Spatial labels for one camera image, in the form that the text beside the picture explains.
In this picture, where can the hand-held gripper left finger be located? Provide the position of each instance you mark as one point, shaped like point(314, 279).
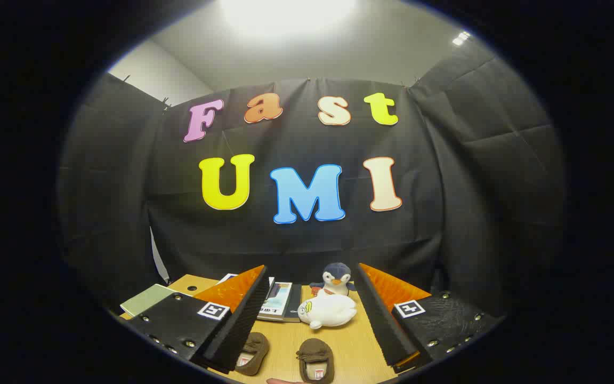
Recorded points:
point(243, 325)

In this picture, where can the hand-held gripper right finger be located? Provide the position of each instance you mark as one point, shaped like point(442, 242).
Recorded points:
point(381, 320)

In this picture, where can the brown fuzzy shoe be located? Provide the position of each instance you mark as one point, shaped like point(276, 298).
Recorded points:
point(257, 345)
point(312, 351)

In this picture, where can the green fabric storage box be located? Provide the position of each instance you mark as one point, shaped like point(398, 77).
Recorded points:
point(150, 300)

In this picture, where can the sky cover book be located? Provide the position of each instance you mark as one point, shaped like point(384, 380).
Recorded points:
point(276, 300)

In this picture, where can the white plush toy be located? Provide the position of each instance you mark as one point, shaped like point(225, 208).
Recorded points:
point(328, 310)

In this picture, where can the penguin plush toy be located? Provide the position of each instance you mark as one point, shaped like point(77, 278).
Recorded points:
point(336, 277)

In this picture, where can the white ceiling light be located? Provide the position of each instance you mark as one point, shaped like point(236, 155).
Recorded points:
point(461, 38)

